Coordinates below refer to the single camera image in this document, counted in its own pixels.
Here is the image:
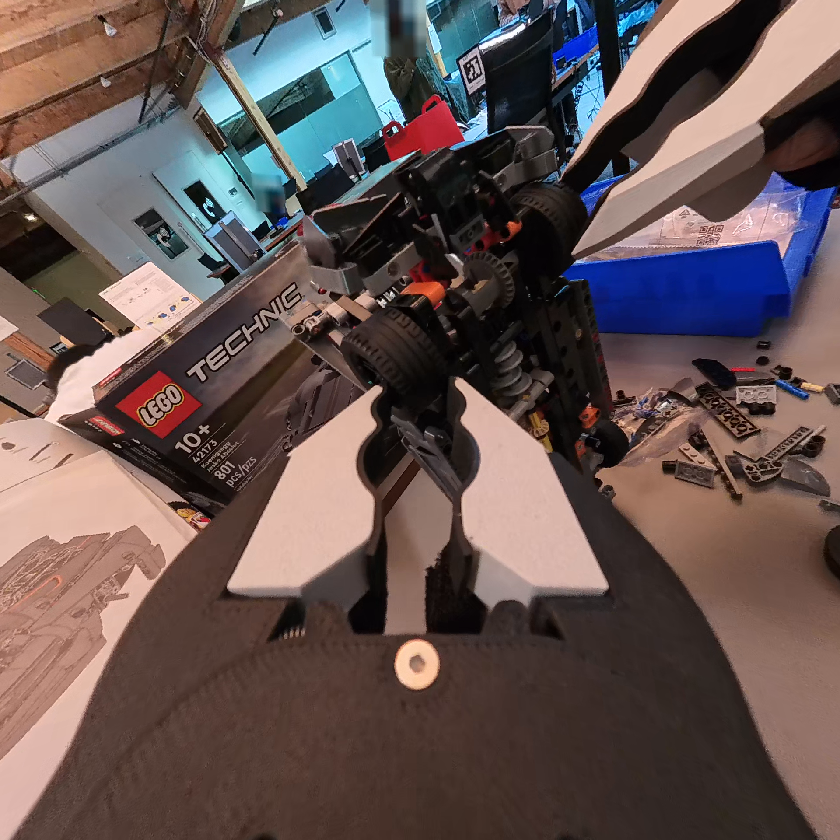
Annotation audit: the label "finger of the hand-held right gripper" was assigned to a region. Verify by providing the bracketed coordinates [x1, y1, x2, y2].
[570, 0, 840, 260]
[560, 0, 788, 193]

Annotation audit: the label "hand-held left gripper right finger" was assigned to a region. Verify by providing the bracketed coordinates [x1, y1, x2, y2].
[424, 377, 611, 634]

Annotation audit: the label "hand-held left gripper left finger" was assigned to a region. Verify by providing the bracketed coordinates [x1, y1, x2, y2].
[225, 386, 389, 634]

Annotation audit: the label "grey lego car chassis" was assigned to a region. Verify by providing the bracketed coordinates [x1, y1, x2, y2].
[279, 125, 631, 500]

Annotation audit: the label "colourful lego leaflet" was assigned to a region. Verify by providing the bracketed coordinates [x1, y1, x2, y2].
[167, 500, 212, 532]

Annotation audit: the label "small bag of lego pieces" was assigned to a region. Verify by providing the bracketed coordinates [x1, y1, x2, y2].
[617, 387, 700, 450]

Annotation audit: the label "dark lego set box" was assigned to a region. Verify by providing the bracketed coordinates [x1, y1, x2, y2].
[59, 239, 421, 519]

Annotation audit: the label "scattered loose lego pieces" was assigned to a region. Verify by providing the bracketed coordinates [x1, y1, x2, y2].
[613, 338, 840, 514]

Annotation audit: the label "person's right hand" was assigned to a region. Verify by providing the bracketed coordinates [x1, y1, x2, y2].
[769, 123, 838, 174]

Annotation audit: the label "black vertical pole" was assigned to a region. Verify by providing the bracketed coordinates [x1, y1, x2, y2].
[592, 0, 623, 106]

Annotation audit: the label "clear plastic bags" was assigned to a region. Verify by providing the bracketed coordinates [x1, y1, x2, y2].
[600, 176, 829, 253]

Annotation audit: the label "black office chair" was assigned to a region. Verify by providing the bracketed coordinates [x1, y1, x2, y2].
[481, 10, 559, 132]

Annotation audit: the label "blue storage bin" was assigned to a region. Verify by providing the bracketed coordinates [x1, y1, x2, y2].
[564, 172, 837, 339]

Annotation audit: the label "black and white tag sign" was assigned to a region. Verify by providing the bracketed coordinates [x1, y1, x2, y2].
[457, 46, 488, 97]

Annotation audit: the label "red tote bag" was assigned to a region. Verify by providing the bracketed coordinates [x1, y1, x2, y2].
[382, 94, 465, 161]

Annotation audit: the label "open instruction booklet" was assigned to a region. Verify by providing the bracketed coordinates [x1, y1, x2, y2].
[0, 420, 221, 782]

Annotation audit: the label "white instruction poster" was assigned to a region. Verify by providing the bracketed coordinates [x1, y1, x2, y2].
[98, 261, 202, 330]

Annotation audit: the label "grey equipment case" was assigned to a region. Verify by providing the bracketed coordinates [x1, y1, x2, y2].
[202, 215, 265, 271]

